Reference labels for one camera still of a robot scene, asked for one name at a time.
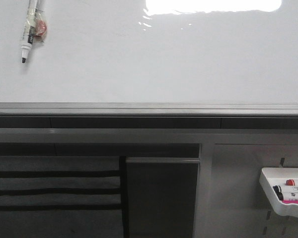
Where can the white plastic marker tray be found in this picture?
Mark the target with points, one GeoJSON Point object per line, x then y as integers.
{"type": "Point", "coordinates": [277, 176]}

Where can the black capped white marker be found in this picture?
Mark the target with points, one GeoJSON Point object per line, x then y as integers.
{"type": "Point", "coordinates": [286, 192]}

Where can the white metal pegboard panel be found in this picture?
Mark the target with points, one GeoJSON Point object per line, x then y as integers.
{"type": "Point", "coordinates": [230, 200]}

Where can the white whiteboard with aluminium frame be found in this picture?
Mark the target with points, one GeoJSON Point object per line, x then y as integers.
{"type": "Point", "coordinates": [153, 57]}

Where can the pink highlighter marker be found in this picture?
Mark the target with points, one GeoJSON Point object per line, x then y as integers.
{"type": "Point", "coordinates": [290, 202]}

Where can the white whiteboard marker with tape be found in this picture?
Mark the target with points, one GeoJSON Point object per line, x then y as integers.
{"type": "Point", "coordinates": [35, 28]}

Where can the red capped white marker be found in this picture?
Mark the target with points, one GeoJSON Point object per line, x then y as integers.
{"type": "Point", "coordinates": [292, 182]}

